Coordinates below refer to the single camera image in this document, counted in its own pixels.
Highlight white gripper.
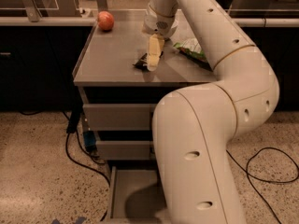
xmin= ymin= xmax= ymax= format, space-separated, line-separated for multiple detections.
xmin=143 ymin=11 xmax=175 ymax=71

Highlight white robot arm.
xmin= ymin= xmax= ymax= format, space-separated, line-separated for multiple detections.
xmin=144 ymin=0 xmax=279 ymax=224

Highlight grey metal drawer cabinet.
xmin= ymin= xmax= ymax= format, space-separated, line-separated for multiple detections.
xmin=72 ymin=8 xmax=219 ymax=224

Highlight grey top drawer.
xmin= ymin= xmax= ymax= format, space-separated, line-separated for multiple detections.
xmin=83 ymin=104 xmax=155 ymax=131

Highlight grey middle drawer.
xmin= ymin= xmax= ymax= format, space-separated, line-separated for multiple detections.
xmin=96 ymin=141 xmax=154 ymax=161

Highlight grey open bottom drawer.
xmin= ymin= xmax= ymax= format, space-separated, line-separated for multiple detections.
xmin=104 ymin=166 xmax=171 ymax=224

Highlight white ceramic bowl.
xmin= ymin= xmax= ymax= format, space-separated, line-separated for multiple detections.
xmin=164 ymin=20 xmax=178 ymax=40

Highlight green chip bag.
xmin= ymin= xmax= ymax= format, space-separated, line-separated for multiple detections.
xmin=174 ymin=38 xmax=207 ymax=63

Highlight red apple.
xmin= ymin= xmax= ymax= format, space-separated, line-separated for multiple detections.
xmin=97 ymin=11 xmax=114 ymax=31

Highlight blue power adapter box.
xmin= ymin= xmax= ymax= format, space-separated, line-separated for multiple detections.
xmin=81 ymin=115 xmax=98 ymax=152

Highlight dark counter with rail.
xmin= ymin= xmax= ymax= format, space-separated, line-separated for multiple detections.
xmin=0 ymin=0 xmax=299 ymax=112

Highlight black floor cable left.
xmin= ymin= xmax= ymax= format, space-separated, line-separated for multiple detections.
xmin=18 ymin=109 xmax=111 ymax=222

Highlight black floor cable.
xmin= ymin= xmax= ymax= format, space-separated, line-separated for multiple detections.
xmin=18 ymin=109 xmax=111 ymax=222
xmin=225 ymin=147 xmax=299 ymax=224

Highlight black floor cable right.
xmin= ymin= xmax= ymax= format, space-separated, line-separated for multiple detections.
xmin=225 ymin=147 xmax=299 ymax=224

